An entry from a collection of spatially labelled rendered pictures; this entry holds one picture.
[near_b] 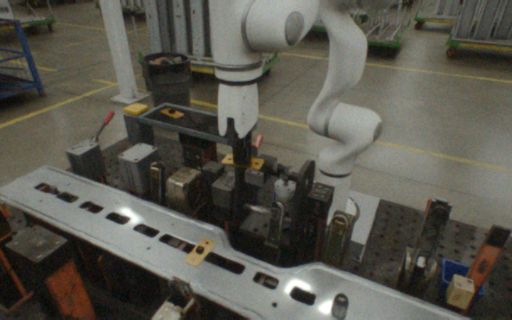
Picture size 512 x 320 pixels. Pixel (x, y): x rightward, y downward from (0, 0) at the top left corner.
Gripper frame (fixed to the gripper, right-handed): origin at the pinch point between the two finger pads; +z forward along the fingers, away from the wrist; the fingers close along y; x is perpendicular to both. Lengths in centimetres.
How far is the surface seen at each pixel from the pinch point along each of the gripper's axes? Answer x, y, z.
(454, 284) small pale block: 43.8, 1.0, 22.2
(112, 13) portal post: -262, -278, 16
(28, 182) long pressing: -75, -4, 26
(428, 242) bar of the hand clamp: 38.3, -3.3, 16.7
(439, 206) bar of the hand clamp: 38.1, -2.9, 7.3
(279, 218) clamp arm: 6.7, -6.0, 21.3
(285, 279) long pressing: 11.3, 5.8, 27.9
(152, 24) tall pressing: -283, -381, 43
